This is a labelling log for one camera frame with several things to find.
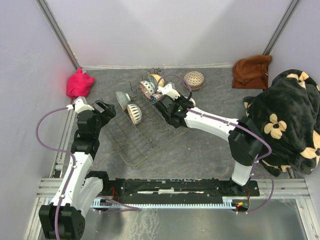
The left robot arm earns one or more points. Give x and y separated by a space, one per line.
64 218

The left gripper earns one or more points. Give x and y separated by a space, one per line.
108 113

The blue cable duct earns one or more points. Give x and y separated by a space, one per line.
104 204

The brown cloth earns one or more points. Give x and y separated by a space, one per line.
251 73

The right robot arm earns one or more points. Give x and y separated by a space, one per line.
246 144

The grey blue bowl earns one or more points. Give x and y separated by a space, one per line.
123 99

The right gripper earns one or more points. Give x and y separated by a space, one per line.
182 99

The red scale patterned bowl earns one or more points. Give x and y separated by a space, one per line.
194 78

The yellow teal bowl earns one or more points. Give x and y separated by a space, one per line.
156 80

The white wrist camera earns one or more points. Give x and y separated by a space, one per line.
169 90
79 105

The black floral blanket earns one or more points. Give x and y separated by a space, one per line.
288 117

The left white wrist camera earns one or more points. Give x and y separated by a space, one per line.
79 105

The grey purple bowl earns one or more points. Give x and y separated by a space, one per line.
193 102

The red dotted white bowl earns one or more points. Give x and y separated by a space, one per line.
147 88

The blue red patterned bowl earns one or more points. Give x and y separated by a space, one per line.
155 97

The wire dish rack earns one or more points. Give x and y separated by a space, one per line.
135 143

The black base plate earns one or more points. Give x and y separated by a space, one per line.
176 191

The aluminium frame rail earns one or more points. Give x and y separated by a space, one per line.
292 188

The pink cloth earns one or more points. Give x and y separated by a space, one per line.
79 84

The red patterned green bowl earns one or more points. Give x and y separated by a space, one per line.
194 87

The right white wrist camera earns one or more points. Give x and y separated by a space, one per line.
169 90

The black striped white bowl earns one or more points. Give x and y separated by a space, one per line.
135 113

